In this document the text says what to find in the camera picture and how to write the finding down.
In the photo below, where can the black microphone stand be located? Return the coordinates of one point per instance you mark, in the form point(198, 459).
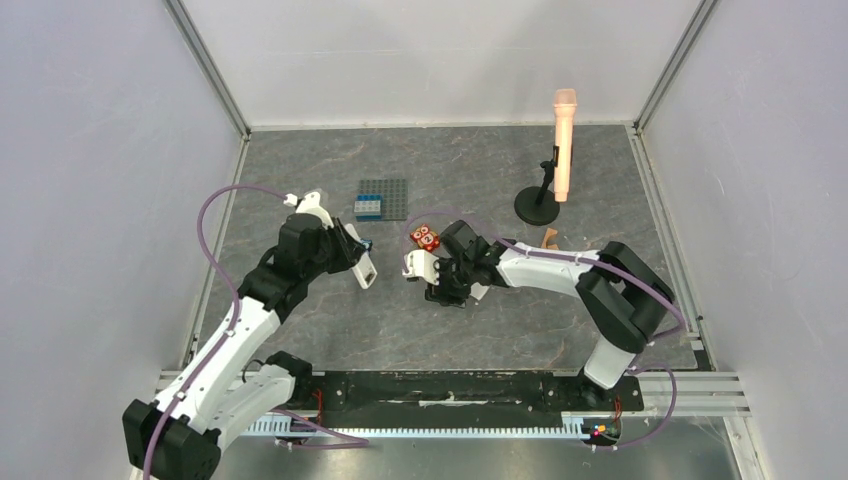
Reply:
point(536, 205)

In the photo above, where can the grey lego baseplate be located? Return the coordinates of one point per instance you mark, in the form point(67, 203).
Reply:
point(394, 192)

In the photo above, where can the red owl toy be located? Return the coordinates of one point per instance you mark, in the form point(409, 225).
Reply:
point(425, 238)

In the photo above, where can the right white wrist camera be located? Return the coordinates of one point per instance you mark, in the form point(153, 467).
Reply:
point(421, 264)

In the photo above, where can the white battery cover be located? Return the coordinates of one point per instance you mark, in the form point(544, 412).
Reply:
point(478, 291)

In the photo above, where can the blue grey lego brick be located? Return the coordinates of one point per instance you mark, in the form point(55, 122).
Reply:
point(368, 207)

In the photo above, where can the brown wooden block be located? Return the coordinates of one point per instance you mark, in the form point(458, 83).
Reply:
point(549, 238)

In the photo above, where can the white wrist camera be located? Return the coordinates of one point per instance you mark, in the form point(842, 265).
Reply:
point(421, 264)
point(309, 204)

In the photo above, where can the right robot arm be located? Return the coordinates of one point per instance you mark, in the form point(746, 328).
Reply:
point(624, 297)

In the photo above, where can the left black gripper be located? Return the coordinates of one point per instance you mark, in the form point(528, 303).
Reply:
point(350, 250)

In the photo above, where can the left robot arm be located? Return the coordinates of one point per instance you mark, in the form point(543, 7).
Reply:
point(183, 432)

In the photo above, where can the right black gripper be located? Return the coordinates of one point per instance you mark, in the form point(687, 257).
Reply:
point(448, 281)

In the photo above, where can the white cable duct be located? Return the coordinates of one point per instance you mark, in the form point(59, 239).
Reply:
point(278, 425)

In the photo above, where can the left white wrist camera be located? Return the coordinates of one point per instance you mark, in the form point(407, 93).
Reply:
point(309, 204)

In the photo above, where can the white remote control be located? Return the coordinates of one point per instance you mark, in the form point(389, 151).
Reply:
point(364, 270)

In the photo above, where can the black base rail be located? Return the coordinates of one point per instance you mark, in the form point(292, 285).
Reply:
point(457, 399)

